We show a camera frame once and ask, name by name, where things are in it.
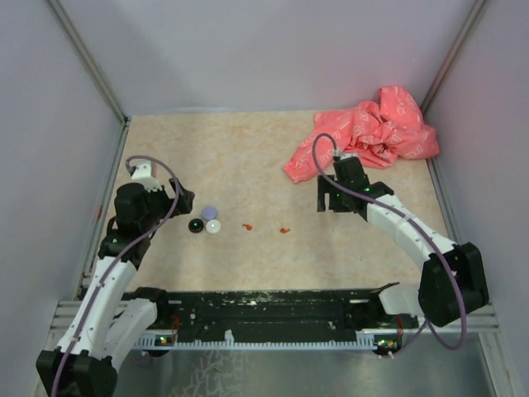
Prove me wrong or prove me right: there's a black charging case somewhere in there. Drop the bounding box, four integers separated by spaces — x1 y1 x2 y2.
188 218 205 233

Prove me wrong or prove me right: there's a white charging case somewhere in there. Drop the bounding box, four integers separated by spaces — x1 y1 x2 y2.
205 219 222 235

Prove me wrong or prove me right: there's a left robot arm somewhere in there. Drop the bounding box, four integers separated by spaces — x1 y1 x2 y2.
36 178 194 396

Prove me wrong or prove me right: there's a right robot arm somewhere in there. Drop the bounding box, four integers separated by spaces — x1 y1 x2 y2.
317 157 489 328

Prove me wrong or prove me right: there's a pink patterned cloth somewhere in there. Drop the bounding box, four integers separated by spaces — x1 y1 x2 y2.
284 85 441 184

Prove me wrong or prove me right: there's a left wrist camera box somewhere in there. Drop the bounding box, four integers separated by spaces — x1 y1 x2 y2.
126 160 162 193

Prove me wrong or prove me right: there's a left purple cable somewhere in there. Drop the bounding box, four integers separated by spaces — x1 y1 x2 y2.
49 155 183 397

